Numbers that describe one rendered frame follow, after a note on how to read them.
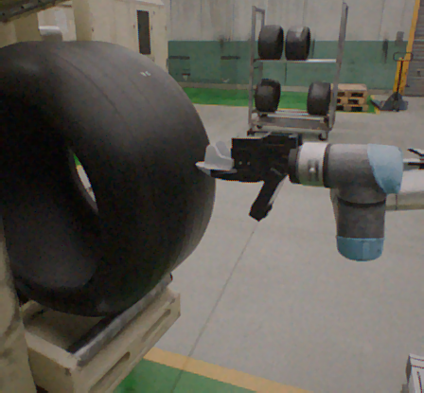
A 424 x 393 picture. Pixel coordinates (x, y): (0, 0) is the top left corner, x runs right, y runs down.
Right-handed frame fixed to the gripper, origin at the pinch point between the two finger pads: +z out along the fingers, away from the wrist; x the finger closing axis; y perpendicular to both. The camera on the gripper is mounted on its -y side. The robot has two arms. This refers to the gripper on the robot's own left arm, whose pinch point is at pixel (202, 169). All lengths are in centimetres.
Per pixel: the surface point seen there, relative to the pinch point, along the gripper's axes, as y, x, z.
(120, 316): -32.3, 10.9, 17.9
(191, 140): 5.5, -0.6, 2.2
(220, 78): -37, -1028, 533
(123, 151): 7.1, 15.9, 5.2
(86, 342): -31.9, 20.3, 18.5
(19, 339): -25.8, 29.8, 24.4
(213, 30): 101, -1031, 546
